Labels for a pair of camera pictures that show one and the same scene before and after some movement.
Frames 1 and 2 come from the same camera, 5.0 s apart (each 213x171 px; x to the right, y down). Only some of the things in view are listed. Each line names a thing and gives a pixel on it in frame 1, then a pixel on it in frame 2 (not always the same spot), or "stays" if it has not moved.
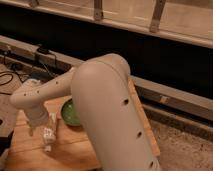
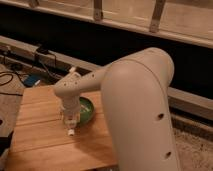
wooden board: x=69 y=149 stays
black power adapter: x=42 y=50 stays
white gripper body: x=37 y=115 → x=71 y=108
